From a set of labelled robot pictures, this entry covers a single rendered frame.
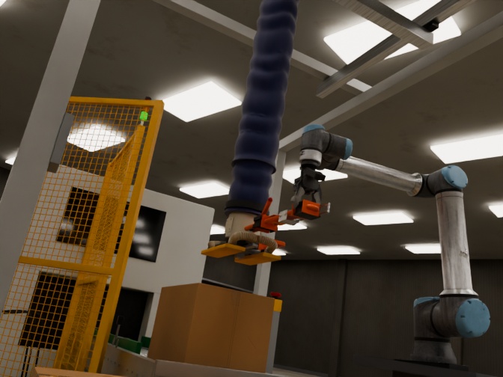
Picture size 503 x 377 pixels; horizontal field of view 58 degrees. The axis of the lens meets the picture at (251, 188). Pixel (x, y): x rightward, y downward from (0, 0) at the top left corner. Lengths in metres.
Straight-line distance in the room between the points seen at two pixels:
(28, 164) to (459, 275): 2.15
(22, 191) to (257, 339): 1.40
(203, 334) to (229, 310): 0.16
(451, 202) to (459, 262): 0.26
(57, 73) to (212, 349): 1.73
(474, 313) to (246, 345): 0.97
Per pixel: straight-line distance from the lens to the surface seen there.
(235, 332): 2.17
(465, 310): 2.04
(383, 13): 3.44
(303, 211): 1.72
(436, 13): 3.70
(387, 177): 2.19
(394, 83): 4.40
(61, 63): 2.87
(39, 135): 2.70
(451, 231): 2.14
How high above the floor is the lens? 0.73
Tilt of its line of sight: 19 degrees up
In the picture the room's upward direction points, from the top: 9 degrees clockwise
